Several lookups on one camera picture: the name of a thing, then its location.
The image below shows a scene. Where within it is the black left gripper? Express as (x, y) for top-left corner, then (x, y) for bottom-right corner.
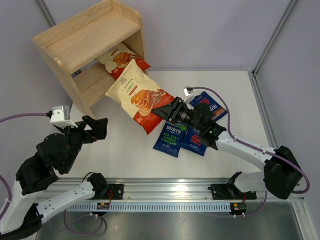
(58, 115), (109, 172)

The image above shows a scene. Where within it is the Burts spicy sweet chilli bag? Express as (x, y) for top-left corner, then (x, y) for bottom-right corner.
(179, 127), (207, 157)

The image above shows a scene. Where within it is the grey aluminium frame post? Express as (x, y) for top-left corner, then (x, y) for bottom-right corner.
(35, 0), (56, 27)
(251, 0), (301, 76)

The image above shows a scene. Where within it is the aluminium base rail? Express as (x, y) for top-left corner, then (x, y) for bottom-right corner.
(34, 177), (305, 202)

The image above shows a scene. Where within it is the cassava chips bag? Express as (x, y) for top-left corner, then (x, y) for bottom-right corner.
(105, 60), (175, 134)
(96, 42), (151, 80)

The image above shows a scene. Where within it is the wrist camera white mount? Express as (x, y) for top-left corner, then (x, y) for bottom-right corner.
(50, 105), (78, 129)
(183, 86), (194, 104)

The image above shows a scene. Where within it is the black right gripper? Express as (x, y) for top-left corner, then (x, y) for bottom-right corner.
(152, 96), (204, 133)

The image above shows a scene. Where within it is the grey aluminium frame post left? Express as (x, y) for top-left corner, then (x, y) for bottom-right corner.
(35, 0), (56, 27)

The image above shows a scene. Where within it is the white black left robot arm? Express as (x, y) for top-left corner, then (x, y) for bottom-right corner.
(0, 114), (109, 240)

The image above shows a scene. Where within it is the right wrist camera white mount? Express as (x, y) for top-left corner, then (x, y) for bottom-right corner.
(183, 86), (194, 104)

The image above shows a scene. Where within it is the grey aluminium frame post right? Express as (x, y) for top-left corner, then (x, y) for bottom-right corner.
(251, 0), (301, 76)

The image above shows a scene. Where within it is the white slotted cable duct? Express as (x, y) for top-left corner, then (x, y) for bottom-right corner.
(67, 201), (231, 213)

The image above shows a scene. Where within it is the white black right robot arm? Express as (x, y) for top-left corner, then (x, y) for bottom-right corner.
(152, 97), (302, 200)

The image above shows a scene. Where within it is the Burts sea salt vinegar bag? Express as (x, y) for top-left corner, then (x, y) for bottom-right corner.
(153, 121), (188, 158)

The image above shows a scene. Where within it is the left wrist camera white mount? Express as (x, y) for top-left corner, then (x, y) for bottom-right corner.
(50, 105), (78, 129)

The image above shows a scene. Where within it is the light wooden two-tier shelf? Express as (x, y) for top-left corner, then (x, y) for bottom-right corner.
(32, 0), (145, 118)

